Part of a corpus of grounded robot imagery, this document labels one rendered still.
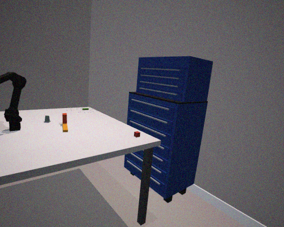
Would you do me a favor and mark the small red cube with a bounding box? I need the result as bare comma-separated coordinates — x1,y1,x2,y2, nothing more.
134,131,140,137

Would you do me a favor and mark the orange bar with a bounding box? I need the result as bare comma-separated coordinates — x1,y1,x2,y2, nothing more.
63,113,68,132

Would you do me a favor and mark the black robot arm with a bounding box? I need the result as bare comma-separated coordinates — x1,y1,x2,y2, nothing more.
0,72,26,131

